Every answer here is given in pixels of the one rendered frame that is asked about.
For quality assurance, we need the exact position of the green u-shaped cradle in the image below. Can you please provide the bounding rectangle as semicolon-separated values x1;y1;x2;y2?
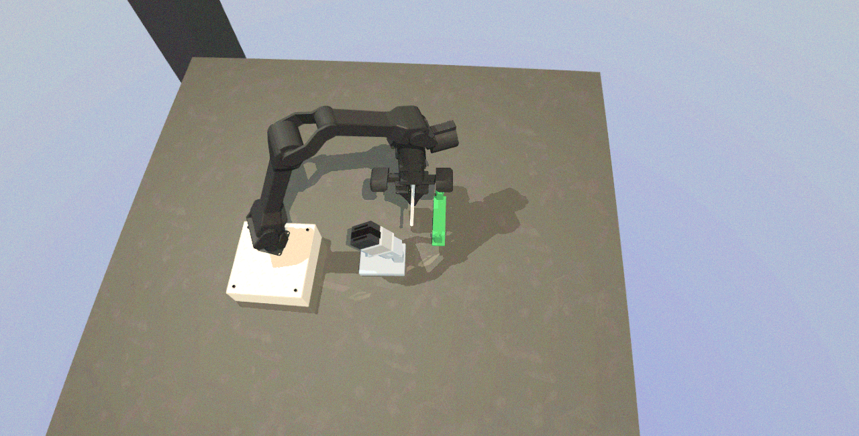
432;190;446;246

